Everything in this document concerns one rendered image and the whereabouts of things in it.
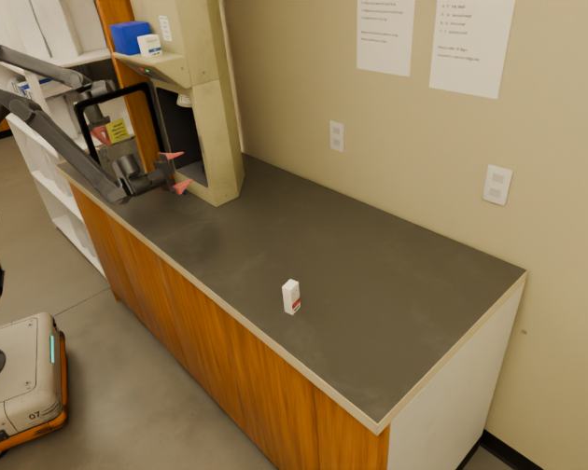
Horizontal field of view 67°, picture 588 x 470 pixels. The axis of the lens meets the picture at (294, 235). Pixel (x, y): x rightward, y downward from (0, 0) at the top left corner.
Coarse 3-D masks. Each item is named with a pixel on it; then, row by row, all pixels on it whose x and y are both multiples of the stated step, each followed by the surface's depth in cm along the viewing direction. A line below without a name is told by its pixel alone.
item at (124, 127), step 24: (96, 96) 155; (120, 96) 162; (144, 96) 170; (96, 120) 158; (120, 120) 165; (144, 120) 173; (96, 144) 161; (120, 144) 168; (144, 144) 176; (144, 168) 179
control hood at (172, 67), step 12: (120, 60) 158; (132, 60) 148; (144, 60) 142; (156, 60) 141; (168, 60) 140; (180, 60) 142; (156, 72) 146; (168, 72) 141; (180, 72) 144; (180, 84) 146
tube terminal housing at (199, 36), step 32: (160, 0) 141; (192, 0) 138; (160, 32) 149; (192, 32) 142; (192, 64) 146; (224, 64) 164; (192, 96) 151; (224, 96) 162; (224, 128) 164; (224, 160) 169; (192, 192) 186; (224, 192) 175
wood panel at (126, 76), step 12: (96, 0) 154; (108, 0) 155; (120, 0) 158; (108, 12) 157; (120, 12) 159; (132, 12) 162; (108, 24) 158; (108, 36) 160; (120, 72) 167; (132, 72) 170; (120, 84) 170; (132, 84) 171
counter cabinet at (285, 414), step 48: (96, 240) 241; (144, 288) 207; (192, 288) 154; (192, 336) 180; (240, 336) 139; (480, 336) 121; (240, 384) 161; (288, 384) 127; (432, 384) 108; (480, 384) 142; (288, 432) 144; (336, 432) 116; (384, 432) 98; (432, 432) 124; (480, 432) 172
